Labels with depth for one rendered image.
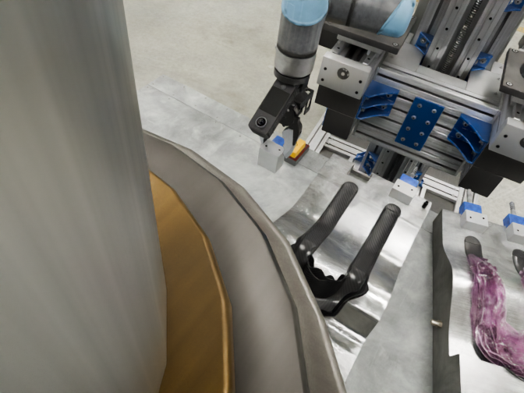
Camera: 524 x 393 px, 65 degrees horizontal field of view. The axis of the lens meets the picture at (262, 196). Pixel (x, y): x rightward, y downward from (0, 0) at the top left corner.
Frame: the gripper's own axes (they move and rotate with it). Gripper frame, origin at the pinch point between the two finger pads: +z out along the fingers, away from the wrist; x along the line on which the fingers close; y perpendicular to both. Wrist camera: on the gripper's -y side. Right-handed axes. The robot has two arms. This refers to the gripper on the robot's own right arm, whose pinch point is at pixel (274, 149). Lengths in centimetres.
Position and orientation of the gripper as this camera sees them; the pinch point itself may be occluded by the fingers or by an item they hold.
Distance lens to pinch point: 93.5
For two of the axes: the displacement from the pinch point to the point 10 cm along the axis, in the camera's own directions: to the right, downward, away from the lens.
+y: 5.4, -6.1, 5.8
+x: -8.4, -4.7, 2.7
